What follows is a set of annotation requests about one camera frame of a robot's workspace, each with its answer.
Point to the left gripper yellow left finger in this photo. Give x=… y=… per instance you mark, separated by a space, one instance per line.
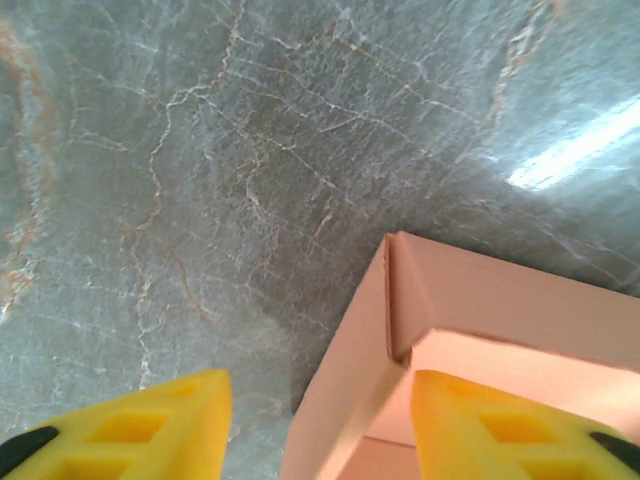
x=165 y=435

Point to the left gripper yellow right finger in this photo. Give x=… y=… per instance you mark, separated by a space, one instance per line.
x=480 y=435

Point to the salmon pink paper box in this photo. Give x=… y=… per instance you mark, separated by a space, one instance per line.
x=475 y=300

